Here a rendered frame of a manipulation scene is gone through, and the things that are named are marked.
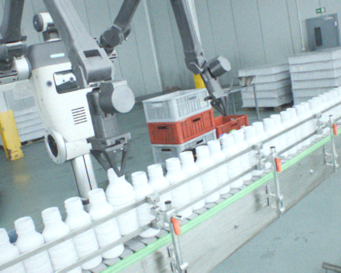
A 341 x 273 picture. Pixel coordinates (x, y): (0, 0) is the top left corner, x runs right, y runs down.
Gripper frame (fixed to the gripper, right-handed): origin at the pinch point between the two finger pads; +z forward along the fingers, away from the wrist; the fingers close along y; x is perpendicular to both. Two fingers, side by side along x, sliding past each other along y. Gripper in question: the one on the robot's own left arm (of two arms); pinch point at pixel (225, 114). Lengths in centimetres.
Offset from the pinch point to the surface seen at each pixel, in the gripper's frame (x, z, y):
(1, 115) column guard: 684, -238, 109
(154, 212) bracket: -20, 18, -61
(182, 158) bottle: -17.2, 9.2, -43.6
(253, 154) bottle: -16.5, 17.5, -14.6
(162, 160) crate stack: 192, 2, 105
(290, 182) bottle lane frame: -14.0, 33.5, 1.8
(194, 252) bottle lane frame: -14, 34, -50
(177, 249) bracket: -22, 29, -60
